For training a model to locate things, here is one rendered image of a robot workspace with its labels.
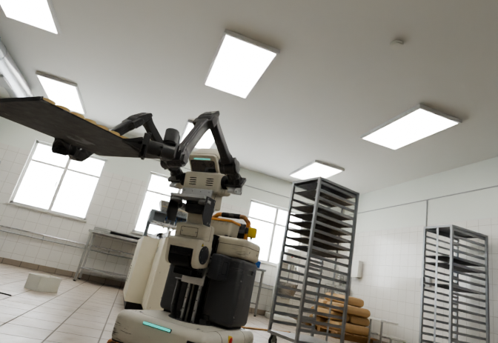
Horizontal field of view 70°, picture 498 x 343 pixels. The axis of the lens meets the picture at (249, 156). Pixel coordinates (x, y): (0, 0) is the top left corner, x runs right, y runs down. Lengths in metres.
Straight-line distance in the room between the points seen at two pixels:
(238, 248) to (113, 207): 5.67
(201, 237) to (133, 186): 5.76
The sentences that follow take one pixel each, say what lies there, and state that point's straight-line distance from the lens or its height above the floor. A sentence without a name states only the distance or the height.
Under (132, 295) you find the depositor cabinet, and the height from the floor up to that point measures 0.16.
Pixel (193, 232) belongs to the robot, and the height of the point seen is 0.77.
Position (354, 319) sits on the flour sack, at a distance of 7.26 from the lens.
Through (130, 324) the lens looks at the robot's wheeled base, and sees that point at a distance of 2.27.
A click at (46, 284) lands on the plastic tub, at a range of 4.94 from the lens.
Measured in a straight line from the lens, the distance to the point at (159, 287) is 3.97.
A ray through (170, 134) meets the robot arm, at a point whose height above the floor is 1.05.
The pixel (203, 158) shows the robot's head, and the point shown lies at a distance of 2.23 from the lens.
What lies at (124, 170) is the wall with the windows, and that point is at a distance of 7.91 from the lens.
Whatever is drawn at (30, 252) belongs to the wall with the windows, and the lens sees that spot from 7.92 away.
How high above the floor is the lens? 0.56
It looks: 19 degrees up
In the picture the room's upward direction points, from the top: 12 degrees clockwise
